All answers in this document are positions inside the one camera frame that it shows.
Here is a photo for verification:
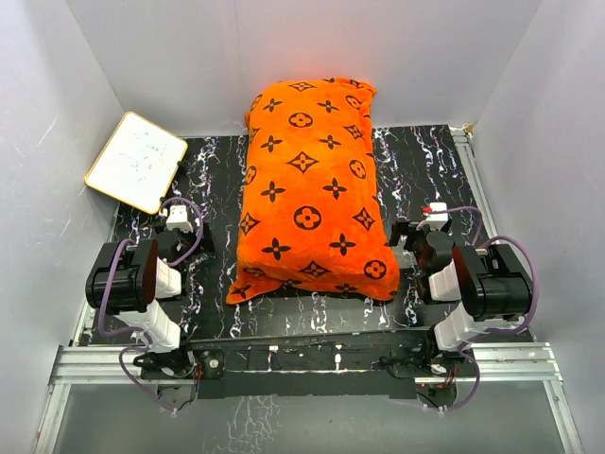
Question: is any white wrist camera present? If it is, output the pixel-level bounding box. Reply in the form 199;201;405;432
419;201;449;231
165;203;198;234

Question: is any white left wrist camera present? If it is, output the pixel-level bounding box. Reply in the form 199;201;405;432
165;203;198;234

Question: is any small white dry-erase board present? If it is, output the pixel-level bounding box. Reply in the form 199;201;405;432
84;112;188;215

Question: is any orange patterned plush pillowcase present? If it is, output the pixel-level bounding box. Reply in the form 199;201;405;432
226;78;400;305

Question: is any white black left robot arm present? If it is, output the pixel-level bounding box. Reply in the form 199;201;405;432
85;223;215;378

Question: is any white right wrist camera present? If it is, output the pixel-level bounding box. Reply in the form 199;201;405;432
419;201;449;231

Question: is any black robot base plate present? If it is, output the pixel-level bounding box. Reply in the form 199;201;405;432
136;330;478;401

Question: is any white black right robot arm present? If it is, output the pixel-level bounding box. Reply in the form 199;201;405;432
383;219;538;376

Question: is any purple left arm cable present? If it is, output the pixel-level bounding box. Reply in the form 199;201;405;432
96;197;205;417

